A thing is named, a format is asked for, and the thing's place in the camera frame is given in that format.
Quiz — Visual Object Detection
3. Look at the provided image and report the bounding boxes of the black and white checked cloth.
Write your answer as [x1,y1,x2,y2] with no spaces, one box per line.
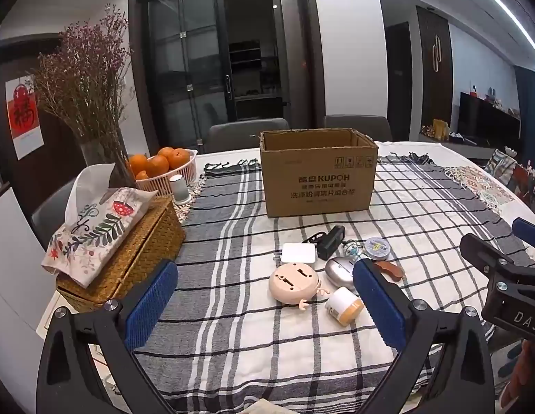
[134,153,535,414]

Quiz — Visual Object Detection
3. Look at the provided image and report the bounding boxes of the dark hallway door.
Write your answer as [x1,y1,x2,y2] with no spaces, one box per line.
[385,21,412,141]

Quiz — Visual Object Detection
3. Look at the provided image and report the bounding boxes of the red and white wall calendar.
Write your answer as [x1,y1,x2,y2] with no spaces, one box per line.
[6,75,45,160]

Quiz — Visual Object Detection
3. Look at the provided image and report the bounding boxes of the patterned cushion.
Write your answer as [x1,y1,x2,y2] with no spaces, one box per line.
[483,149,535,225]

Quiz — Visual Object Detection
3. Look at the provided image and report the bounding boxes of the cream jar with yellow lid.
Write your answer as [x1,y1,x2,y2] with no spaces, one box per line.
[324,287,365,326]

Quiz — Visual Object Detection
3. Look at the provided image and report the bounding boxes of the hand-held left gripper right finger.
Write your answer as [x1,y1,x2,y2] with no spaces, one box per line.
[353,259,495,414]

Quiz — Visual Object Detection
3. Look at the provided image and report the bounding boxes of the pink round toy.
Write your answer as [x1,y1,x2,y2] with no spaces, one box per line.
[269,263,331,311]

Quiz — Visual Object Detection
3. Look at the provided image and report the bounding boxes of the white plastic basket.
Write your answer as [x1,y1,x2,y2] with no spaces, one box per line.
[127,149,199,195]

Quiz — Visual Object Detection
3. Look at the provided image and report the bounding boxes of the white square charger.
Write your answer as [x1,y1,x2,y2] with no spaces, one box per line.
[274,243,318,265]

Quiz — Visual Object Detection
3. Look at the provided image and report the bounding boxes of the round metal tin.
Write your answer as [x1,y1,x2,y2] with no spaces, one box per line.
[363,237,391,260]

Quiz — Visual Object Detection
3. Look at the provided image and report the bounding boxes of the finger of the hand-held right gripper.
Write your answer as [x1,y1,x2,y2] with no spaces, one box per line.
[511,218,535,248]
[459,233,531,275]

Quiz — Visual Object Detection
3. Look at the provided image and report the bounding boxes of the black television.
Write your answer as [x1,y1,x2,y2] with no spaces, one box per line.
[459,92,522,147]

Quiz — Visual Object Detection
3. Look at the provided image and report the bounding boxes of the sliding glass door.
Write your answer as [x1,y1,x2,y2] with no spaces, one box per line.
[129,0,234,151]

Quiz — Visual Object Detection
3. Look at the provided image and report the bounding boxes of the dried purple flower bouquet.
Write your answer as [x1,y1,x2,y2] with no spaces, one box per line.
[26,4,136,143]

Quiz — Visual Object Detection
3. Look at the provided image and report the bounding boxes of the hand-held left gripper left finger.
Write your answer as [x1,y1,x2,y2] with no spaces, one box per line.
[37,260,179,414]

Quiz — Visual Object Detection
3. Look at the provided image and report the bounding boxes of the dark brown door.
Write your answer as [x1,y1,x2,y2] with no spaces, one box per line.
[0,37,85,208]

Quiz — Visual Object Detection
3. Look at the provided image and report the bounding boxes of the wicker tissue box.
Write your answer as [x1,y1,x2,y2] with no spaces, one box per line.
[56,195,186,313]

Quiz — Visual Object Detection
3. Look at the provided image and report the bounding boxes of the colourful patterned cloth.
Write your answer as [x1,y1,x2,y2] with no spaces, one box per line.
[440,164,521,208]

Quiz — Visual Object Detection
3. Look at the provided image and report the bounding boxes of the grey refrigerator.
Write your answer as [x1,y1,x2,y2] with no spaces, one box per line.
[273,0,313,119]

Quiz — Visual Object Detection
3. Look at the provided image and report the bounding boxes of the silver computer mouse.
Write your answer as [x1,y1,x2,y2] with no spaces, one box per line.
[324,256,359,289]

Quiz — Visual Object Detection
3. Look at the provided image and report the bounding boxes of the glass vase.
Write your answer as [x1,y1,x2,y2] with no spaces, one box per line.
[80,127,136,189]

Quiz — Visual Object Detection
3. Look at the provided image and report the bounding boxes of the blue curtain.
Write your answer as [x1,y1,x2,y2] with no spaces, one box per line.
[515,65,535,169]

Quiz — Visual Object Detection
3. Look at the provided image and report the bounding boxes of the grey television cabinet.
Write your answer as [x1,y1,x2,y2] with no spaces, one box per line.
[418,131,497,162]

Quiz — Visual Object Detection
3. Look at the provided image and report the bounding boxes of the dark wooden cabinet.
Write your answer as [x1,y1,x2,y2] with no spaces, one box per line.
[416,6,451,132]

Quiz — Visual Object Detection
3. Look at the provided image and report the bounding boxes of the black power adapter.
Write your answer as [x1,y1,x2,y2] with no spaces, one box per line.
[316,225,347,260]

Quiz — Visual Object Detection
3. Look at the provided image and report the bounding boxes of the grey dining chair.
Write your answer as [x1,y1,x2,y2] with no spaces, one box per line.
[207,118,290,154]
[30,177,78,251]
[323,115,393,143]

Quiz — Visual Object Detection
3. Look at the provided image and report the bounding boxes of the pile of oranges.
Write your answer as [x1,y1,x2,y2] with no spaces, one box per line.
[128,147,191,182]

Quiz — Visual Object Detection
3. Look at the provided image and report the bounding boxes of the curved wooden comb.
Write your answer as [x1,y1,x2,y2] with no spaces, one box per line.
[373,259,405,280]

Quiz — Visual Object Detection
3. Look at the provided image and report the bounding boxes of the floral cloth tissue cover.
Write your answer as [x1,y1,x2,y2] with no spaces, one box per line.
[42,164,158,287]

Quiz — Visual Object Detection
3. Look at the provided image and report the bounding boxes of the person's right hand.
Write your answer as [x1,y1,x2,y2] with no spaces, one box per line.
[502,338,535,411]

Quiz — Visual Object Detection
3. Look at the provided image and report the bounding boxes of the brown cardboard box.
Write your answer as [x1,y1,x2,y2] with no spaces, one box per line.
[259,128,379,218]

